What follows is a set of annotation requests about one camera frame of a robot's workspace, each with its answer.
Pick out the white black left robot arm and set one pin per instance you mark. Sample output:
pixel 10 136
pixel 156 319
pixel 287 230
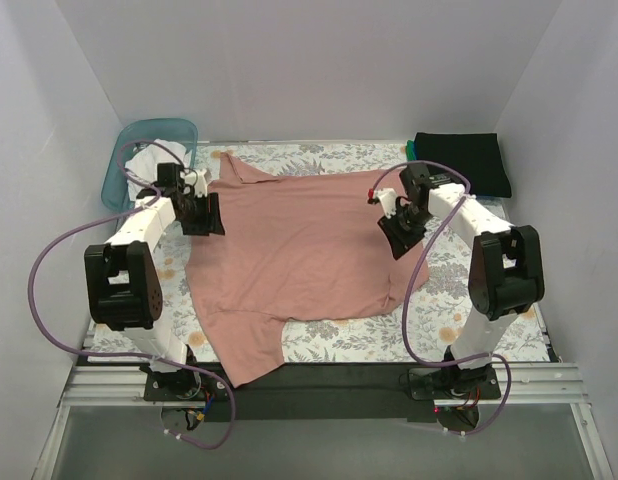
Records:
pixel 123 285

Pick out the floral table mat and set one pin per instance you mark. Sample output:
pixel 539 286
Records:
pixel 440 313

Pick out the teal plastic basket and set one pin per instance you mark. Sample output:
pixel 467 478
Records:
pixel 131 140

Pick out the black folded t shirt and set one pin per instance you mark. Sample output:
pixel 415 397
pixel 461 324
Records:
pixel 476 156

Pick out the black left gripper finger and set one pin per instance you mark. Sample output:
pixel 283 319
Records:
pixel 213 222
pixel 191 229

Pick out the blue folded t shirt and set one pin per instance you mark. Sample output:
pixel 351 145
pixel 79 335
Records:
pixel 489 197

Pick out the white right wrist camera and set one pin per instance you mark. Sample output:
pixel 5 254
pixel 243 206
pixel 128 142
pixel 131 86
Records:
pixel 387 198

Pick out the aluminium frame rail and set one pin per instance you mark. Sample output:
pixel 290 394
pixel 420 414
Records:
pixel 542 427

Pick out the pink t shirt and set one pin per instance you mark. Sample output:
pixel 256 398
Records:
pixel 301 248

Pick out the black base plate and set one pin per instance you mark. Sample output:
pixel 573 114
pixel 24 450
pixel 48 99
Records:
pixel 331 391

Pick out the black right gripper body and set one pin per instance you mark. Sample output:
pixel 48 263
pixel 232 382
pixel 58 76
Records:
pixel 399 231

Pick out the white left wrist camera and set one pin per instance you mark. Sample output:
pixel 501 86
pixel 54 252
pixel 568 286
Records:
pixel 198 180

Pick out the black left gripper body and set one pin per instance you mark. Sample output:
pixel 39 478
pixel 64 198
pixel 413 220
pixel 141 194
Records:
pixel 203 214

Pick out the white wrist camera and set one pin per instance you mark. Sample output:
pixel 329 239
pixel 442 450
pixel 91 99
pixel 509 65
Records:
pixel 387 198
pixel 198 180

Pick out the white t shirt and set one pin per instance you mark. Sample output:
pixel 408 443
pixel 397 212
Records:
pixel 143 164

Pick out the green folded t shirt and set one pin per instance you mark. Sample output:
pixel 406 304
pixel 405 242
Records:
pixel 410 150

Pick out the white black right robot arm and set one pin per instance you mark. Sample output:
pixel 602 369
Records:
pixel 505 276

